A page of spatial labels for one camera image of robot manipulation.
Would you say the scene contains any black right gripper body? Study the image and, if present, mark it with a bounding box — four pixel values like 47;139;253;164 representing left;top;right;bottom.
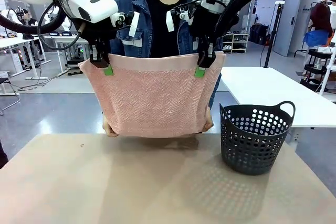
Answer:
190;21;223;48

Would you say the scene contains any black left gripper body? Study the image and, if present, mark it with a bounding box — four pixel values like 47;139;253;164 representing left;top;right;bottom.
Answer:
86;24;112;51

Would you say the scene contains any pink towel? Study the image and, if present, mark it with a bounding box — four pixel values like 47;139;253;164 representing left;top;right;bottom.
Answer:
78;52;227;138

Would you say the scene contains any person's left hand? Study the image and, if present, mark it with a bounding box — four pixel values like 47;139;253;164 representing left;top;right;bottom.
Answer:
195;107;215;133

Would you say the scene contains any person's right hand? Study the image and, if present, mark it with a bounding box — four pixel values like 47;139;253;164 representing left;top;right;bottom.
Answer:
101;113;120;138

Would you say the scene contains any white shoe rack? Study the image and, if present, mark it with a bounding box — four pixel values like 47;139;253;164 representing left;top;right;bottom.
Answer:
222;32;250;54

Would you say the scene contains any white background desk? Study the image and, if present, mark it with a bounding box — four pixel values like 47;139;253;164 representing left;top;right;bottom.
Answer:
0;34;53;81
49;34;90;76

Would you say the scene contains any dark suitcase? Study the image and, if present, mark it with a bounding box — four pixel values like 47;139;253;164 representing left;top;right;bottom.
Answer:
249;24;269;45

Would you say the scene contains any person in denim jacket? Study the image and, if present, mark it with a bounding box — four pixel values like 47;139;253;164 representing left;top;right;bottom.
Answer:
109;0;224;111

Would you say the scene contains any white table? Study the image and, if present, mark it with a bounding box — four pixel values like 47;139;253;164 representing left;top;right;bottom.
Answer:
220;66;336;130

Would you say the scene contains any black tripod stand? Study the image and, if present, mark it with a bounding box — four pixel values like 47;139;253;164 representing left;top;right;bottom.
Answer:
263;1;286;69

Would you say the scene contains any background person with headset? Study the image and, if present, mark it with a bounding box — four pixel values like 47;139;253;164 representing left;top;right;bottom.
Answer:
15;7;40;70

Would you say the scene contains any black utility cart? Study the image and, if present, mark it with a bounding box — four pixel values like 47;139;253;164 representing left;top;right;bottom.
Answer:
300;48;334;89

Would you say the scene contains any black perforated plastic basket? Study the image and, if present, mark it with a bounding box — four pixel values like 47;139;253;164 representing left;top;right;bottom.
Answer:
219;100;296;176

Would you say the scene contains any background person in red top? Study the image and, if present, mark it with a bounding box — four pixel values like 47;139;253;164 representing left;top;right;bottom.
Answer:
303;1;334;76

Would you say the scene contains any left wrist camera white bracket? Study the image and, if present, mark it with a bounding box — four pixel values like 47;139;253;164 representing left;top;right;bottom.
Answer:
110;11;140;37

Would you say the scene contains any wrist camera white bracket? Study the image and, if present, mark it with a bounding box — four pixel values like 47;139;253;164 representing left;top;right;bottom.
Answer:
165;5;196;33
110;11;140;37

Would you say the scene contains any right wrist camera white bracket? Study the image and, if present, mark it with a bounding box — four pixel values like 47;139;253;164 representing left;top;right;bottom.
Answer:
165;5;196;33

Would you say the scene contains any thin black loop cable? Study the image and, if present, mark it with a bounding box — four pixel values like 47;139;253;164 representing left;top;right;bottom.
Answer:
36;0;88;51

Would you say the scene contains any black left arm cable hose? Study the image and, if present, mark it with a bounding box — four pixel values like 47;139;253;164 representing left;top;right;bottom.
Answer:
0;11;68;36

